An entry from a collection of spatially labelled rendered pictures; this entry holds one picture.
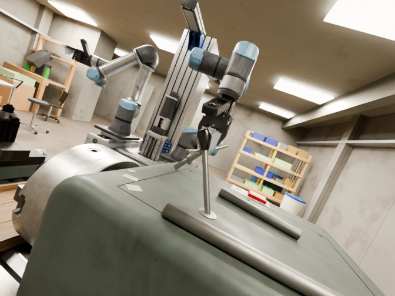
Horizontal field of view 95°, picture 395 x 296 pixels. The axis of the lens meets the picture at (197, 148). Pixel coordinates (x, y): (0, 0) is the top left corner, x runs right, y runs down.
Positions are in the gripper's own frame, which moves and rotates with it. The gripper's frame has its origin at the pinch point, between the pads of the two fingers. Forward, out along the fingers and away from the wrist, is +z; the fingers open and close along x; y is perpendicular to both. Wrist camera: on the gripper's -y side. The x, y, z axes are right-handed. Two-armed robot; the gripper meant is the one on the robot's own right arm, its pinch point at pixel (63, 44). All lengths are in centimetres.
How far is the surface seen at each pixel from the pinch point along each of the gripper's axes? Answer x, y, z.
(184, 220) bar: -129, 14, -92
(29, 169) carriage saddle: -63, 59, -33
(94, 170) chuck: -108, 22, -73
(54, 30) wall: 630, -20, 394
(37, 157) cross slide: -59, 54, -33
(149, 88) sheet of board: 820, 40, 59
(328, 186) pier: 224, 58, -511
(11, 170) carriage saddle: -69, 58, -30
